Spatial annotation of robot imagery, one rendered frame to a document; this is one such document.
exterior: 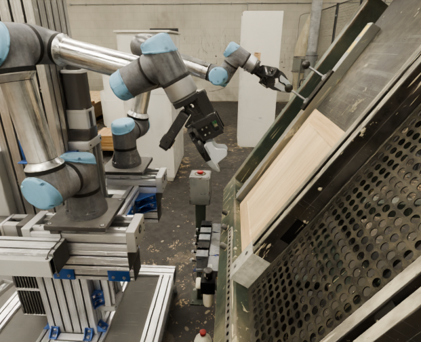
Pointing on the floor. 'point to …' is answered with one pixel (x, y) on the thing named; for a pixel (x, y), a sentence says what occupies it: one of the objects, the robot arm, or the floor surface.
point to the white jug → (203, 336)
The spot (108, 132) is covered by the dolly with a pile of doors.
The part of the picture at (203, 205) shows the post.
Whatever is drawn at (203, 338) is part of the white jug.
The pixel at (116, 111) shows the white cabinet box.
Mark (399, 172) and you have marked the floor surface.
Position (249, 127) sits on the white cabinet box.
